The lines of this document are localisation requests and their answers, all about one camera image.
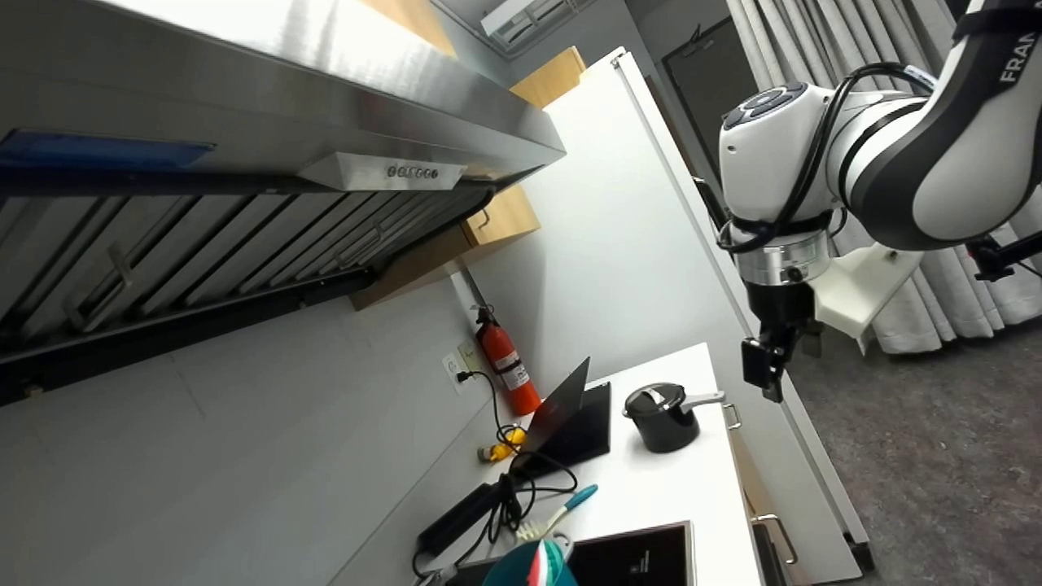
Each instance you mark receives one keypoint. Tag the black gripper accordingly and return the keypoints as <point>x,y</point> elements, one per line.
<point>785,314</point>

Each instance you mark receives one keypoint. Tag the grey round pot lid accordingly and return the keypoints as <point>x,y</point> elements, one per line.
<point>657,397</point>

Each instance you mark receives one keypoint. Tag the grey white curtain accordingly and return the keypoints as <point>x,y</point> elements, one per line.
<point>931,311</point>

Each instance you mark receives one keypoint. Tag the black open laptop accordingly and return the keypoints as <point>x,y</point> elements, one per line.
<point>564,417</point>

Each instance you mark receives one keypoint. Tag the red fire extinguisher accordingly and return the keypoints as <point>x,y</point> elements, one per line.
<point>509,363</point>

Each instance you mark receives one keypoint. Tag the yellow plug adapter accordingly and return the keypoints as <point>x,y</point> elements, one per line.
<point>509,444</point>

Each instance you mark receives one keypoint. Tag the wooden upper cabinet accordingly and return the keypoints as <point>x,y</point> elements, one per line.
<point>509,223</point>

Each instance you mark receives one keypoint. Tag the stainless steel range hood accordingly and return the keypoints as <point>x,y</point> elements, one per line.
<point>215,163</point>

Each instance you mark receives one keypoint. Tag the black bar camera on tripod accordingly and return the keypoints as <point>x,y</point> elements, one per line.
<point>1005,256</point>

